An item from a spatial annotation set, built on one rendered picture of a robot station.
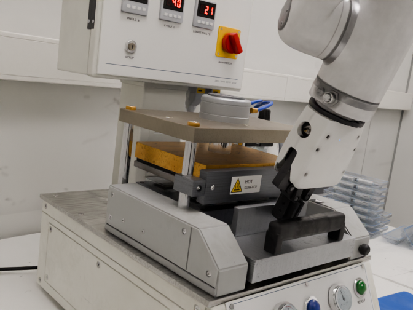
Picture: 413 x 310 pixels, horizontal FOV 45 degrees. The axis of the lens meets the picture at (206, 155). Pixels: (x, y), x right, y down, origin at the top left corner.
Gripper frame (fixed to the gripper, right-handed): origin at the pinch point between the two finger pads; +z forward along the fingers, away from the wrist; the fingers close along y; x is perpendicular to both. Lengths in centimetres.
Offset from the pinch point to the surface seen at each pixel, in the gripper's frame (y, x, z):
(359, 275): 12.8, -8.7, 7.6
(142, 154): -10.2, 21.3, 4.2
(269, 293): -7.5, -7.8, 6.7
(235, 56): 12.9, 32.8, -10.0
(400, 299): 49, -6, 25
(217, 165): -8.1, 7.9, -2.3
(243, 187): -4.5, 5.1, -0.3
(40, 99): -6, 68, 19
